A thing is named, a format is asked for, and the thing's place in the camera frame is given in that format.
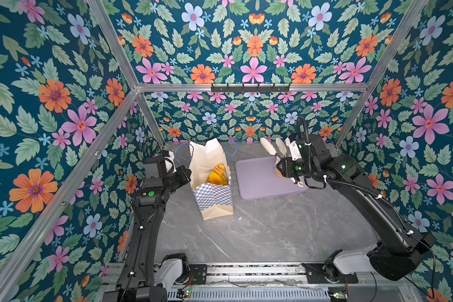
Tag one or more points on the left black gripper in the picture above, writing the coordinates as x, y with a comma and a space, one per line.
185, 175

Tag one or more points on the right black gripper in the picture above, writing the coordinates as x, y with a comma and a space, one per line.
285, 165

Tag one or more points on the brown sandwich fake bread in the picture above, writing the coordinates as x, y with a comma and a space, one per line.
279, 173

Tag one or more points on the lilac plastic tray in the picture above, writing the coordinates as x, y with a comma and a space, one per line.
257, 179

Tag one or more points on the striped yellow bun fake bread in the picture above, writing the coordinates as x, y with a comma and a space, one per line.
220, 169

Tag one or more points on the blue checkered paper bag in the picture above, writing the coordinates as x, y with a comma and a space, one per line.
213, 201

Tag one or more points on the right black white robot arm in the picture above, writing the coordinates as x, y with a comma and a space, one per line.
400, 248

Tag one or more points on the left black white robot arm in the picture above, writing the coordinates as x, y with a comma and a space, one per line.
137, 280

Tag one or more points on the small green circuit board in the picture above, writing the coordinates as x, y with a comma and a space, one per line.
183, 294

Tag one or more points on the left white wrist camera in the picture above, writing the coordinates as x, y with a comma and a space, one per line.
169, 159

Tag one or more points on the black hook rail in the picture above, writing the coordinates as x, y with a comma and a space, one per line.
250, 88

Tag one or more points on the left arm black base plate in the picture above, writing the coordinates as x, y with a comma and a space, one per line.
196, 274

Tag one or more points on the white perforated cable duct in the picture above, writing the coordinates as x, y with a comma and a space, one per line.
253, 294

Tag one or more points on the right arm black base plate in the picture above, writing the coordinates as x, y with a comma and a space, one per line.
311, 272

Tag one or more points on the aluminium cage frame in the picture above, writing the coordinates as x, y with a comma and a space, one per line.
60, 85

